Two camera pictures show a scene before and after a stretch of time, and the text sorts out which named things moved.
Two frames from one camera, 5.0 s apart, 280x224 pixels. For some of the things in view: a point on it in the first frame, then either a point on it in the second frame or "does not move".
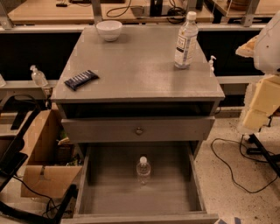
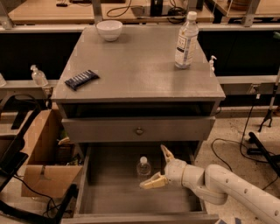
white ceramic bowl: (109, 30) does not move
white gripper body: (269, 48) -> (174, 171)
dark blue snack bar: (81, 80) does not move
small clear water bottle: (143, 170) does not move
